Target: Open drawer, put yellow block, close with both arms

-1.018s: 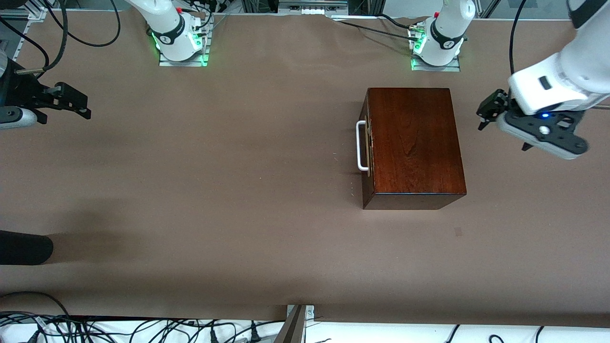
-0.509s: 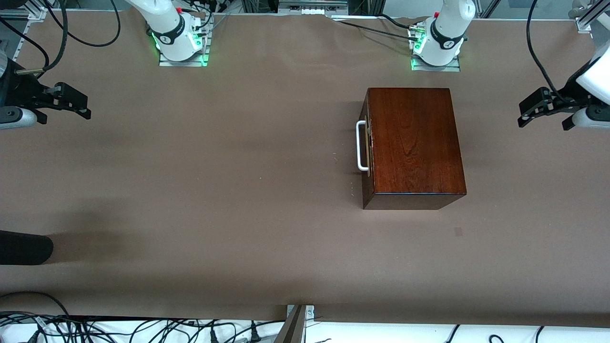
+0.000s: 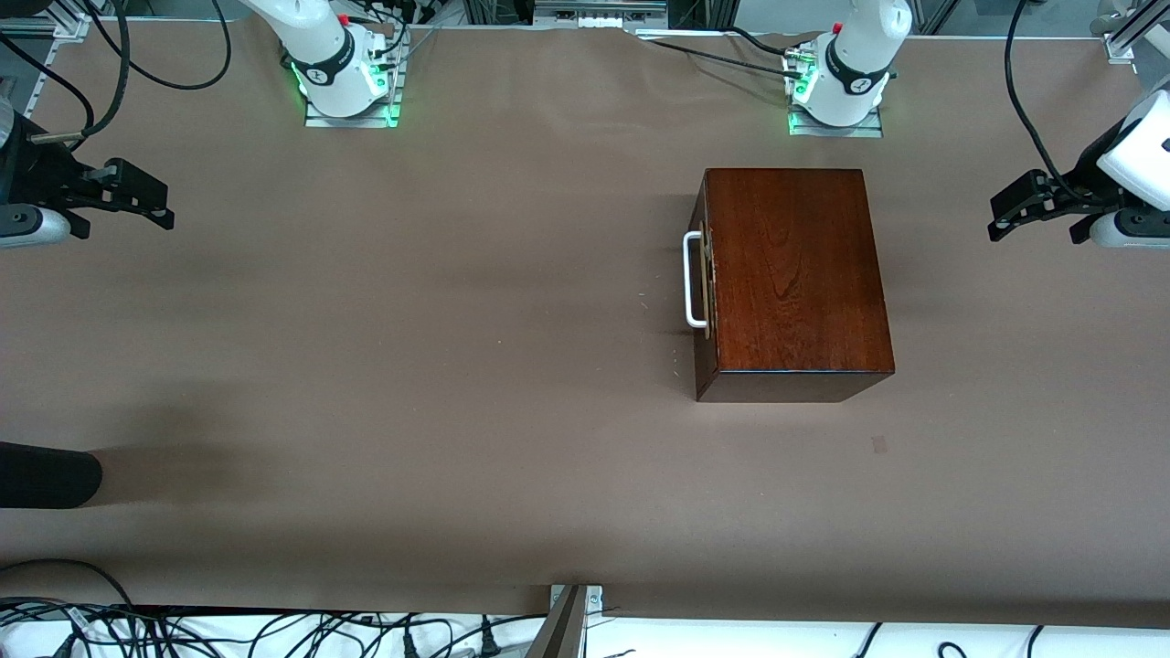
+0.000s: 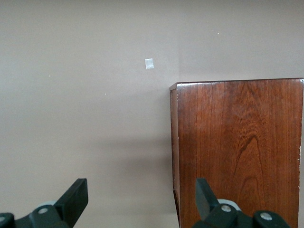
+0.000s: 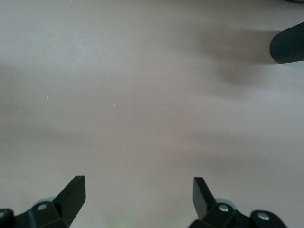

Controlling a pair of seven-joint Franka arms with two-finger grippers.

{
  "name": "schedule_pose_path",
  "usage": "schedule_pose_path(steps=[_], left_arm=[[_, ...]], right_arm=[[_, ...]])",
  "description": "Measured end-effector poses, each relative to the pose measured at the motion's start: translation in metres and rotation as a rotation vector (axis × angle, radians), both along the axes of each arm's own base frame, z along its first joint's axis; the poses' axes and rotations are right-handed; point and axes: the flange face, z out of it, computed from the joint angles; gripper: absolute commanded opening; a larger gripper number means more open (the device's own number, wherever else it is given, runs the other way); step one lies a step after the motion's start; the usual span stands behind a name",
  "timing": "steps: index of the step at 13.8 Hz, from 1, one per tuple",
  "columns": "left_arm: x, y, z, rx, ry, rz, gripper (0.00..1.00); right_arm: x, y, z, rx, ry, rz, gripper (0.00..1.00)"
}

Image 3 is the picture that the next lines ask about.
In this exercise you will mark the black power plug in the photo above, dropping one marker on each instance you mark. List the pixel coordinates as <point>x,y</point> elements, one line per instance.
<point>409,644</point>
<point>489,644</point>

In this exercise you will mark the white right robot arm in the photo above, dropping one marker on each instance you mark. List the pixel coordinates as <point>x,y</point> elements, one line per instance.
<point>320,37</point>

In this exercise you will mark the aluminium side rail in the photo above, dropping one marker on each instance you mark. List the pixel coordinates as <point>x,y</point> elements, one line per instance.
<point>55,46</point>

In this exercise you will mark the silver metal frame bar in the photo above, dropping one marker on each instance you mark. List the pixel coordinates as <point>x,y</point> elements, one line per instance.
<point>599,11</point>

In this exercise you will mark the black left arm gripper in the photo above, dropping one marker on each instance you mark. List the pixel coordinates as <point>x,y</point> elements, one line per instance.
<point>1080,182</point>

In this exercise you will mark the aluminium corner frame profile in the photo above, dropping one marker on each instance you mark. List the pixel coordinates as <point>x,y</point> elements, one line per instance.
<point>1129,32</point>

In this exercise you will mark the dark brown wooden box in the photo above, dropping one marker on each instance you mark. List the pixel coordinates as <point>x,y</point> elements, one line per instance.
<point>795,274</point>

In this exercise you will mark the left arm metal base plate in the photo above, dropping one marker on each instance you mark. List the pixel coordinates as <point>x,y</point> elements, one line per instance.
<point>836,131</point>

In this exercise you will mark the brown table cover sheet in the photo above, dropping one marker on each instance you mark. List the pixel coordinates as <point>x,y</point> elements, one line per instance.
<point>457,457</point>

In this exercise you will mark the black ribbed cylinder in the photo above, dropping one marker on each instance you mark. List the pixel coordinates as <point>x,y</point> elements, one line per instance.
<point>46,475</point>

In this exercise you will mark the metal bracket with grey beam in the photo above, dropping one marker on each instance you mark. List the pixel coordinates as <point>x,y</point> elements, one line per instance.
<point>569,621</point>

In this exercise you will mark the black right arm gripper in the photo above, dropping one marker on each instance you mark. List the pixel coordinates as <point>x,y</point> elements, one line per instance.
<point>38,174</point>

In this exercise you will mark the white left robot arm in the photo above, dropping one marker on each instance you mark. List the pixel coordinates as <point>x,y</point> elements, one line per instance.
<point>859,46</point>

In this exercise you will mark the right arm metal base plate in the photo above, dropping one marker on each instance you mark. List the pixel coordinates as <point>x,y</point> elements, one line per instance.
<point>352,121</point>

